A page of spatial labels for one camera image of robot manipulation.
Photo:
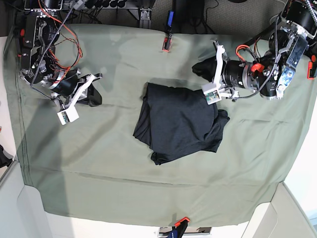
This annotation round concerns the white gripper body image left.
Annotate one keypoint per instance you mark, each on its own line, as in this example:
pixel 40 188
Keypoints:
pixel 73 89

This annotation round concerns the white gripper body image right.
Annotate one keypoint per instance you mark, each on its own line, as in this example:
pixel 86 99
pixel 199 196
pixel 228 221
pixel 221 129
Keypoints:
pixel 221 89

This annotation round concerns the dark navy long-sleeve T-shirt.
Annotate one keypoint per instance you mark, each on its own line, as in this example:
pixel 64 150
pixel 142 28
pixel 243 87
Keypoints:
pixel 177 122

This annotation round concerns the robot arm image right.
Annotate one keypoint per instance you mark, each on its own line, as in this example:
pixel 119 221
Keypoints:
pixel 267 63

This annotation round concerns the orange black clamp top centre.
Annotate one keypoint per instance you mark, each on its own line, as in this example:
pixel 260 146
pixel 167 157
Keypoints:
pixel 167 43

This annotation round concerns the orange black clamp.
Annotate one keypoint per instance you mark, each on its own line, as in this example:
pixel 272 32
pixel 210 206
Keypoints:
pixel 179 228
pixel 312 68
pixel 19 39
pixel 167 43

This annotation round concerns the white power strip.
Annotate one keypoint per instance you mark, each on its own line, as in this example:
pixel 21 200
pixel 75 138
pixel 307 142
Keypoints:
pixel 66 4

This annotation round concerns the orange black clamp far left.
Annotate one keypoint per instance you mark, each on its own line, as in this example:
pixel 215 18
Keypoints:
pixel 19 39

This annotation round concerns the orange black clamp far right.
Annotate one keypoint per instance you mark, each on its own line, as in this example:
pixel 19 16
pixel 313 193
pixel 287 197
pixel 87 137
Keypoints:
pixel 312 68

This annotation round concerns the orange black clamp bottom centre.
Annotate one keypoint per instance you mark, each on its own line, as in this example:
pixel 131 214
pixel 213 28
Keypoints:
pixel 179 228

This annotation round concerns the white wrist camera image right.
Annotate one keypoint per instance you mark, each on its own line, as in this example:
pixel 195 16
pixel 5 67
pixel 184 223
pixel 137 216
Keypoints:
pixel 211 93

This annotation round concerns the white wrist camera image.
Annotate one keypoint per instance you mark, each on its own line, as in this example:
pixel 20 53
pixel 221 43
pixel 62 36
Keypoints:
pixel 211 93
pixel 68 115

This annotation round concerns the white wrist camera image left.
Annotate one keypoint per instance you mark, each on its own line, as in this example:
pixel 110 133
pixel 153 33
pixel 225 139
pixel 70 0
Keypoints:
pixel 68 115

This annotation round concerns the grey metal bracket post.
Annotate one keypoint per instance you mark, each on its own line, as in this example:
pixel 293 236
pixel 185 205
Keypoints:
pixel 145 18

